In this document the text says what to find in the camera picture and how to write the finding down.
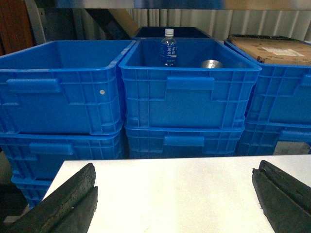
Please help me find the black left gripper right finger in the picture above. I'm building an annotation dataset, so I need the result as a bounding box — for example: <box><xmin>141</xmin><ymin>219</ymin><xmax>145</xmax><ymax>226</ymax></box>
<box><xmin>252</xmin><ymin>160</ymin><xmax>311</xmax><ymax>233</ymax></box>

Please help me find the blue crate bottom left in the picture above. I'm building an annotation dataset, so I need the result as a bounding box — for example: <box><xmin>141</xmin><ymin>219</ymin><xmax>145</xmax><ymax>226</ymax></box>
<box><xmin>11</xmin><ymin>176</ymin><xmax>52</xmax><ymax>209</ymax></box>

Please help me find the blue crate lower middle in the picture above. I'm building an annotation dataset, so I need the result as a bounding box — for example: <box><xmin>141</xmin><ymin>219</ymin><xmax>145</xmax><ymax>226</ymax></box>
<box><xmin>125</xmin><ymin>126</ymin><xmax>244</xmax><ymax>159</ymax></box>

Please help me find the shiny metal bowl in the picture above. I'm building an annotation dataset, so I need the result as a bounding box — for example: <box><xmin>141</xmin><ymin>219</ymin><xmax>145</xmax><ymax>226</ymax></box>
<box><xmin>201</xmin><ymin>59</ymin><xmax>225</xmax><ymax>69</ymax></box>

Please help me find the brown cardboard sheet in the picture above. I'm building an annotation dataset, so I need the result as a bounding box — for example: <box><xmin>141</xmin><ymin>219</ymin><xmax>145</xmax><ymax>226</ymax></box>
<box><xmin>228</xmin><ymin>35</ymin><xmax>311</xmax><ymax>66</ymax></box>

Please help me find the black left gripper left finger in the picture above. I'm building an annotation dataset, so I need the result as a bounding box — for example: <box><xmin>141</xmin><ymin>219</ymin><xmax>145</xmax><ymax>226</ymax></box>
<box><xmin>3</xmin><ymin>163</ymin><xmax>98</xmax><ymax>233</ymax></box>

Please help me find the blue crate lower left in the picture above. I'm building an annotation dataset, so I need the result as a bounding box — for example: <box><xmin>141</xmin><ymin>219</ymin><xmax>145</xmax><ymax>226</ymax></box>
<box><xmin>0</xmin><ymin>132</ymin><xmax>125</xmax><ymax>181</ymax></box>

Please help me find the clear water bottle blue label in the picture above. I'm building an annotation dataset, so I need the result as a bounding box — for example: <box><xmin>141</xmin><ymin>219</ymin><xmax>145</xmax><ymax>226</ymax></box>
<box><xmin>160</xmin><ymin>28</ymin><xmax>177</xmax><ymax>67</ymax></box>

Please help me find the white table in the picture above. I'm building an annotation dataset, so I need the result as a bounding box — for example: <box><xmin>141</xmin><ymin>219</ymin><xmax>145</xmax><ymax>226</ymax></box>
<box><xmin>41</xmin><ymin>154</ymin><xmax>311</xmax><ymax>233</ymax></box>

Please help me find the blue crate top left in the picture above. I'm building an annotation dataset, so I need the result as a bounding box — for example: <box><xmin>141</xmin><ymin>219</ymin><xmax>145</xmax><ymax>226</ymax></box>
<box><xmin>0</xmin><ymin>40</ymin><xmax>134</xmax><ymax>135</ymax></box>

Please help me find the blue crate top right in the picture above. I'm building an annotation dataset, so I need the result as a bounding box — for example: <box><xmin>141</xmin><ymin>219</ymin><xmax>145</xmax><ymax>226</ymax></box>
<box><xmin>225</xmin><ymin>40</ymin><xmax>311</xmax><ymax>125</ymax></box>

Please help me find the blue crate top middle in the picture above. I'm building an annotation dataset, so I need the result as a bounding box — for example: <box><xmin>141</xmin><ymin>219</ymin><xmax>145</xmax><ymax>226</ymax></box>
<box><xmin>120</xmin><ymin>38</ymin><xmax>261</xmax><ymax>129</ymax></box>

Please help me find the dark blue rear crate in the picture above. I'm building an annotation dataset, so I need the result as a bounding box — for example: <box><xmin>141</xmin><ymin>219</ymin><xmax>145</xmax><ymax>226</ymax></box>
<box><xmin>132</xmin><ymin>27</ymin><xmax>211</xmax><ymax>39</ymax></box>

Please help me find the blue crate lower right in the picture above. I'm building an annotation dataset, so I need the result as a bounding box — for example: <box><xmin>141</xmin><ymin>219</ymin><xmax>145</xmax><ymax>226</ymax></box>
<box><xmin>235</xmin><ymin>121</ymin><xmax>311</xmax><ymax>156</ymax></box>

